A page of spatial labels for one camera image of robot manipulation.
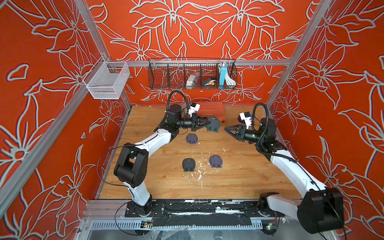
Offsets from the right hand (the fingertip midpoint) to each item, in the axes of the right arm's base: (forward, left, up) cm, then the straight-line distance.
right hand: (223, 131), depth 72 cm
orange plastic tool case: (+36, +4, -21) cm, 42 cm away
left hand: (+3, +7, +2) cm, 8 cm away
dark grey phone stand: (+4, +4, 0) cm, 6 cm away
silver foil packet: (+34, +17, +6) cm, 38 cm away
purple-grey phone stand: (+12, +17, -26) cm, 33 cm away
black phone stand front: (-7, +18, -26) cm, 32 cm away
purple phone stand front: (-4, +2, -26) cm, 26 cm away
